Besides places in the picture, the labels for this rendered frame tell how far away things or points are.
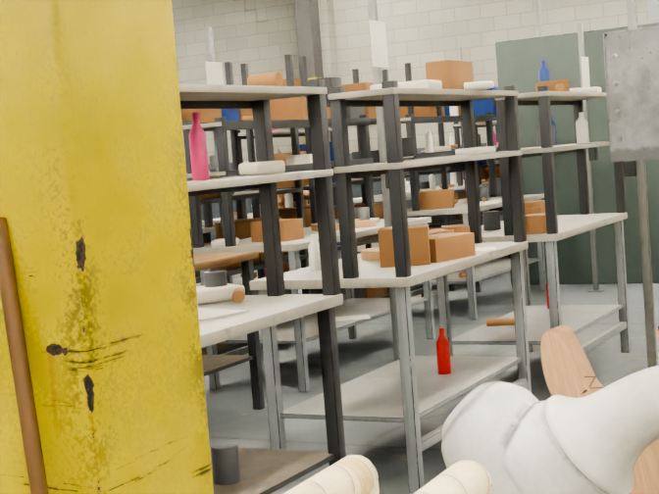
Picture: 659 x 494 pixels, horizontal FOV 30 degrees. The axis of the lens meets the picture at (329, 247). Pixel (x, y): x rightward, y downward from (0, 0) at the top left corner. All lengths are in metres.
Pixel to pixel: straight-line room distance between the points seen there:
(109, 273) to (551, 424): 0.86
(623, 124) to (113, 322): 0.77
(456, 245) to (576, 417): 4.57
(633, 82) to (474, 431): 0.49
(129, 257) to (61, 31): 0.33
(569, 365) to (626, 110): 0.29
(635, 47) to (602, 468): 0.52
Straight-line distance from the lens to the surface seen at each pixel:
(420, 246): 5.42
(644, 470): 1.41
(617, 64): 1.39
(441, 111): 11.97
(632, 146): 1.38
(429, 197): 10.15
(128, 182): 1.78
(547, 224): 6.70
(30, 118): 1.73
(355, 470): 0.83
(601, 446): 1.04
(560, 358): 1.42
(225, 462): 4.32
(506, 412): 1.05
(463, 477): 0.79
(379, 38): 7.61
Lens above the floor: 1.42
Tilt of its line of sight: 4 degrees down
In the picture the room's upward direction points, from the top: 4 degrees counter-clockwise
